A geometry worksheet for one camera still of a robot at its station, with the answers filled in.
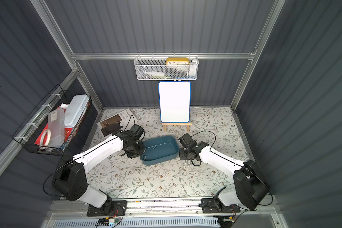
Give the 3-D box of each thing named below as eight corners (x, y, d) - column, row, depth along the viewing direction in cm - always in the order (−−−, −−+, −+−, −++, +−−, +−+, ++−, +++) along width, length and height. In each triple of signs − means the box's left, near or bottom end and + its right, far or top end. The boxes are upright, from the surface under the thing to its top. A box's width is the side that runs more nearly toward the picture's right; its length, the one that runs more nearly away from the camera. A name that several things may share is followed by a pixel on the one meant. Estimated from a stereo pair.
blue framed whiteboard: (161, 129, 109) (157, 94, 83) (162, 115, 118) (159, 81, 91) (188, 128, 109) (192, 94, 82) (187, 115, 118) (190, 80, 91)
